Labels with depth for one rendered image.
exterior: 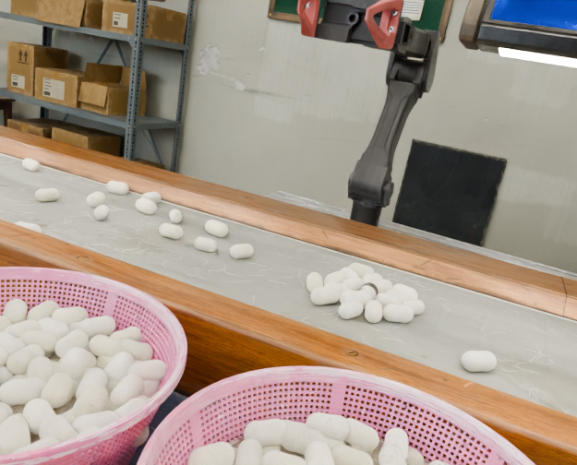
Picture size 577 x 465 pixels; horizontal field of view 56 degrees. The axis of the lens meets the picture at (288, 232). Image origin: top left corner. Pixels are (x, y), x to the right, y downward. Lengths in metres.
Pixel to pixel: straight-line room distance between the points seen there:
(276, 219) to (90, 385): 0.49
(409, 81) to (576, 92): 1.54
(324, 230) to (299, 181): 2.13
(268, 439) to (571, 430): 0.24
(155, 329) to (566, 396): 0.40
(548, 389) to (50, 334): 0.47
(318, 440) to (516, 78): 2.38
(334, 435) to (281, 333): 0.11
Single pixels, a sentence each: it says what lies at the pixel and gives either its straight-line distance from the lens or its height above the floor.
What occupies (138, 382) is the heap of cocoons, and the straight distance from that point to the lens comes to 0.46.
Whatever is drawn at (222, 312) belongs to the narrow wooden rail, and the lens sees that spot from 0.52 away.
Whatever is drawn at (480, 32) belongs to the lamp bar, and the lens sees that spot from 0.51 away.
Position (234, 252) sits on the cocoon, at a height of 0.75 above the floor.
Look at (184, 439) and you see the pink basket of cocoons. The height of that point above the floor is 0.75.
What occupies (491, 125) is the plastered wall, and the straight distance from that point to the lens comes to 2.69.
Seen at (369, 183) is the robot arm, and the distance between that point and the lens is 1.10.
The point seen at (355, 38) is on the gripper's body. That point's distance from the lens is 0.84.
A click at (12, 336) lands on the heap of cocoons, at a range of 0.51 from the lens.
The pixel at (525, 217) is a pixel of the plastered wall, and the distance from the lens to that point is 2.72.
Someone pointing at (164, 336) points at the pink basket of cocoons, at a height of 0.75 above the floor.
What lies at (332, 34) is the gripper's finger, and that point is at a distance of 0.84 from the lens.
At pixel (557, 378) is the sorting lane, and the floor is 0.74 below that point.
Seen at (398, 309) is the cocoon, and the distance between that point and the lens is 0.63.
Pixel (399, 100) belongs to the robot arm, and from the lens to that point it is 1.18.
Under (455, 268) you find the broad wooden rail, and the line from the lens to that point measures 0.81.
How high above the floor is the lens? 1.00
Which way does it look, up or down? 17 degrees down
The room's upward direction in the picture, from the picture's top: 10 degrees clockwise
